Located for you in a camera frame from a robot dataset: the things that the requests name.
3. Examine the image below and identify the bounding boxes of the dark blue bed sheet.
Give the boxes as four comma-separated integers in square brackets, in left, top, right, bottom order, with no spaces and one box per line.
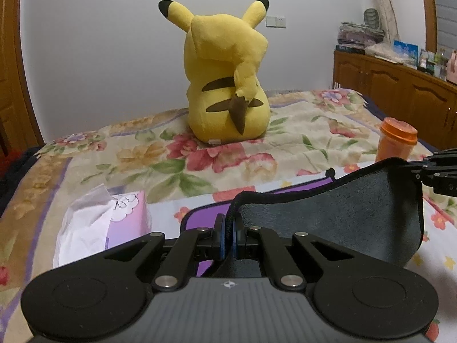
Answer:
[0,146,43,222]

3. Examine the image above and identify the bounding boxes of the row of small photos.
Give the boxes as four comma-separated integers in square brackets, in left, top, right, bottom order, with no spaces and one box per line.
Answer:
[417,48,450,80]

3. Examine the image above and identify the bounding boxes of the orange plastic cup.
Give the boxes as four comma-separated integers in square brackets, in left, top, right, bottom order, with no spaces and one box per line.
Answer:
[375,117,418,163]

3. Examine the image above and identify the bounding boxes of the purple tissue box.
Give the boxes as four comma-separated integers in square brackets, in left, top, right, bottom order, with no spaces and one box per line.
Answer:
[53,183,153,269]

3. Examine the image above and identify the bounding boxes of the grey ribbed ornament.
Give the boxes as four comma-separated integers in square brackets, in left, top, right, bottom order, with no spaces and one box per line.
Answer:
[363,7,383,26]

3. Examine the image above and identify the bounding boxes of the blue picture card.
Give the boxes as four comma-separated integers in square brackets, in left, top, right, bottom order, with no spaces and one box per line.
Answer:
[393,39,419,69]

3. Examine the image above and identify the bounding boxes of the wooden door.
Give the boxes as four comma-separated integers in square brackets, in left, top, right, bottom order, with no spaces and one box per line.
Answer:
[0,0,45,155]

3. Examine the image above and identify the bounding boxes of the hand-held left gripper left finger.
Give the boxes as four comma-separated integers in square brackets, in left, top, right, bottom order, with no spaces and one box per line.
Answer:
[103,214,227,291]

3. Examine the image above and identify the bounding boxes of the wooden cabinet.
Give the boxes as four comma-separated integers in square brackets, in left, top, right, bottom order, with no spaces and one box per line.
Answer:
[333,50,457,151]

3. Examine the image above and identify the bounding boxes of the stack of folded cloths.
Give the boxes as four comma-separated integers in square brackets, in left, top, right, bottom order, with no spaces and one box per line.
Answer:
[336,21,386,49]

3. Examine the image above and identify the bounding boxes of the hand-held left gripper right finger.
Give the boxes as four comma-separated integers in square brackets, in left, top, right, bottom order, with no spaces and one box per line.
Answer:
[228,218,358,289]

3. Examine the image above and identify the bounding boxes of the cream curtain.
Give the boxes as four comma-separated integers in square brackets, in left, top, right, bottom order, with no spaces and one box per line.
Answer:
[370,0,400,45]

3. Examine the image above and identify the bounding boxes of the red fluffy object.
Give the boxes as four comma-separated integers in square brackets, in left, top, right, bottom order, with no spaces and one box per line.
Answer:
[0,149,25,174]

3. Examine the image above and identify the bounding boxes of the grey and purple towel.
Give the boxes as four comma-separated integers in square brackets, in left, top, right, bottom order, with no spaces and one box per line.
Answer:
[180,157,426,280]

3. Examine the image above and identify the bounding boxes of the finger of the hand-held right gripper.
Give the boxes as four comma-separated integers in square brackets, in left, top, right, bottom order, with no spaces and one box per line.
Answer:
[423,150,457,167]
[410,162,457,198]

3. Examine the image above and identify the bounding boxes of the yellow plush toy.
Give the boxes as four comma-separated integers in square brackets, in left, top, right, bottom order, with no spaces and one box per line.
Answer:
[158,0,271,146]

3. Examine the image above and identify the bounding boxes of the floral blanket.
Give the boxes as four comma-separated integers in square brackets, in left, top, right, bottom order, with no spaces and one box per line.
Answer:
[0,89,457,343]

